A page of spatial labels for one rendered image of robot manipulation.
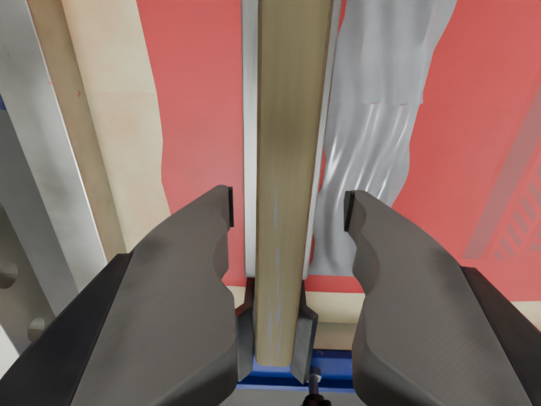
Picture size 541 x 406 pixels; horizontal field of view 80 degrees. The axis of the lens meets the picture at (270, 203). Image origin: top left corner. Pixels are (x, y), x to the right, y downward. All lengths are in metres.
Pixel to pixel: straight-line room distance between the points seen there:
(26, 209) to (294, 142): 1.72
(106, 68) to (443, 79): 0.25
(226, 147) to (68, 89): 0.12
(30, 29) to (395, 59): 0.23
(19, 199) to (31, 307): 1.46
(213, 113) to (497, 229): 0.28
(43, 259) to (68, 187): 1.71
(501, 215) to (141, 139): 0.32
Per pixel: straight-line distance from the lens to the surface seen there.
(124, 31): 0.27
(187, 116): 0.27
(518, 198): 0.36
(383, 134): 0.27
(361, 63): 0.25
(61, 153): 0.28
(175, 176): 0.30
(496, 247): 0.39
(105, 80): 0.29
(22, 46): 0.27
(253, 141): 0.23
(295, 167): 0.16
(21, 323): 0.37
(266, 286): 0.21
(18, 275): 0.36
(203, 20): 0.26
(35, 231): 1.90
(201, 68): 0.26
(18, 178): 1.75
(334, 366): 0.40
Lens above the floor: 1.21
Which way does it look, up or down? 58 degrees down
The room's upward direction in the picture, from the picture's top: 177 degrees counter-clockwise
